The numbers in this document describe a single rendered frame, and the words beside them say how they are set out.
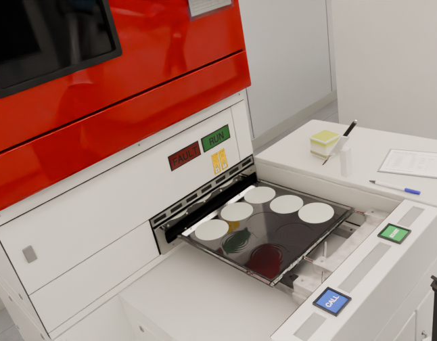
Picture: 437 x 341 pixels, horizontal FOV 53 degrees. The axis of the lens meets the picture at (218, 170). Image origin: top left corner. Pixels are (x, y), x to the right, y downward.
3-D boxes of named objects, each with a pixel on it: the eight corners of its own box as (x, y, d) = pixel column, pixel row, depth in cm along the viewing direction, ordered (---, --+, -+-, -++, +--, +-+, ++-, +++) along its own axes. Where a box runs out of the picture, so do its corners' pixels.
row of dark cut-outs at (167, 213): (151, 226, 126) (149, 219, 125) (251, 162, 151) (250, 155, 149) (153, 227, 126) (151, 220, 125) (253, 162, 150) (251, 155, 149)
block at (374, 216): (364, 221, 121) (364, 212, 119) (371, 215, 123) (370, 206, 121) (392, 231, 115) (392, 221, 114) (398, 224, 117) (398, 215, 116)
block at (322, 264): (313, 271, 107) (312, 262, 106) (321, 264, 109) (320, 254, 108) (342, 285, 102) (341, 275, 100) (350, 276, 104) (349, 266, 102)
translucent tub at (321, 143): (310, 155, 143) (308, 136, 140) (326, 147, 146) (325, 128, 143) (326, 162, 137) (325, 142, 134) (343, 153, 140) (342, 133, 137)
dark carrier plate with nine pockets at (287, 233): (182, 235, 129) (181, 233, 129) (258, 182, 148) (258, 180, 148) (271, 281, 105) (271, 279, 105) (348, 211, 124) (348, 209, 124)
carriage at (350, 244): (293, 302, 104) (291, 293, 102) (371, 224, 124) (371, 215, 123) (321, 317, 98) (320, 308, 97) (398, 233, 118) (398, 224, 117)
